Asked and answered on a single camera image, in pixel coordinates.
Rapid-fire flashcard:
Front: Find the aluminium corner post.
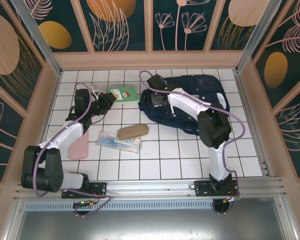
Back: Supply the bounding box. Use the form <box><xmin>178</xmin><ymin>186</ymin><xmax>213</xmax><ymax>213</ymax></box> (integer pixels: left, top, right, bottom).
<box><xmin>234</xmin><ymin>0</ymin><xmax>291</xmax><ymax>75</ymax></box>
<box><xmin>11</xmin><ymin>0</ymin><xmax>63</xmax><ymax>76</ymax></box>

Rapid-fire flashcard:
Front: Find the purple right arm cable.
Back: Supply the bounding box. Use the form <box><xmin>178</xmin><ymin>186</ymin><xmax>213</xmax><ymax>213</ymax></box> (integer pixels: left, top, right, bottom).
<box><xmin>138</xmin><ymin>70</ymin><xmax>246</xmax><ymax>216</ymax></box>

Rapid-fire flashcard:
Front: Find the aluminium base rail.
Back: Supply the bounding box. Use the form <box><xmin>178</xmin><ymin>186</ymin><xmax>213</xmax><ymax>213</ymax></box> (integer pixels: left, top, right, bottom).
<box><xmin>13</xmin><ymin>177</ymin><xmax>288</xmax><ymax>201</ymax></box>

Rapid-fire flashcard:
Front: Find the blue white stationery packet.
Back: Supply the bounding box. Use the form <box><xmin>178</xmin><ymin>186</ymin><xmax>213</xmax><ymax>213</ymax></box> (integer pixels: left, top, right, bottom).
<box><xmin>96</xmin><ymin>129</ymin><xmax>144</xmax><ymax>154</ymax></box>

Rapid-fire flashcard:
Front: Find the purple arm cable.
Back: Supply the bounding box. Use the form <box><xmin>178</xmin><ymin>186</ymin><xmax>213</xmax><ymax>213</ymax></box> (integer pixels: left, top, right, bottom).
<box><xmin>32</xmin><ymin>81</ymin><xmax>113</xmax><ymax>219</ymax></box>
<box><xmin>138</xmin><ymin>70</ymin><xmax>246</xmax><ymax>216</ymax></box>

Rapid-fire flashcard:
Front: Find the pink pencil case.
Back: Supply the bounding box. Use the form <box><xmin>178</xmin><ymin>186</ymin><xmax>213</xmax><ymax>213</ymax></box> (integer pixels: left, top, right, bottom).
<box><xmin>68</xmin><ymin>131</ymin><xmax>90</xmax><ymax>161</ymax></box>

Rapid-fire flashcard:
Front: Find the grey metal sheet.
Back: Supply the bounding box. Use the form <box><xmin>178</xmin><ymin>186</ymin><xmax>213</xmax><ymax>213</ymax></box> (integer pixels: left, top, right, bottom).
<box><xmin>4</xmin><ymin>209</ymin><xmax>298</xmax><ymax>240</ymax></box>

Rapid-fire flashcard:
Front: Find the navy blue backpack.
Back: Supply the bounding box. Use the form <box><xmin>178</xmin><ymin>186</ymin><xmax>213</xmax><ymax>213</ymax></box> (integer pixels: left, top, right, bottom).
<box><xmin>138</xmin><ymin>74</ymin><xmax>231</xmax><ymax>137</ymax></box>

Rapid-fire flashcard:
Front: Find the green cover book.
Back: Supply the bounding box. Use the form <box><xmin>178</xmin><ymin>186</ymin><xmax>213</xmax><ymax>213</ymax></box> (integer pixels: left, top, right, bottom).
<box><xmin>106</xmin><ymin>86</ymin><xmax>140</xmax><ymax>104</ymax></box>

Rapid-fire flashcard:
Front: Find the aluminium side rail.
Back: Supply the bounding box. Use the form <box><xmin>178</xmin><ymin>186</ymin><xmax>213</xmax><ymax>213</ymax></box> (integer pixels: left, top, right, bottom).
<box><xmin>233</xmin><ymin>71</ymin><xmax>275</xmax><ymax>177</ymax></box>

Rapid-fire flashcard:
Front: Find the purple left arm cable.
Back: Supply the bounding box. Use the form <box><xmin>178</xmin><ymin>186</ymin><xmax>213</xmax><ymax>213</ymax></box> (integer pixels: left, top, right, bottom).
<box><xmin>32</xmin><ymin>81</ymin><xmax>113</xmax><ymax>219</ymax></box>

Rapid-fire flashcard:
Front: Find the perforated metal strip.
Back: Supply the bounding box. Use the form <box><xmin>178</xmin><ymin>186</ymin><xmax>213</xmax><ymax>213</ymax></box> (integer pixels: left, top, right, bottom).
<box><xmin>23</xmin><ymin>201</ymin><xmax>277</xmax><ymax>211</ymax></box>

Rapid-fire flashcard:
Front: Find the tan woven fabric case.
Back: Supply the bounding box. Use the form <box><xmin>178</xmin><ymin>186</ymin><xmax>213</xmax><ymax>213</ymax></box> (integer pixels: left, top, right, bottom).
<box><xmin>117</xmin><ymin>124</ymin><xmax>150</xmax><ymax>141</ymax></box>

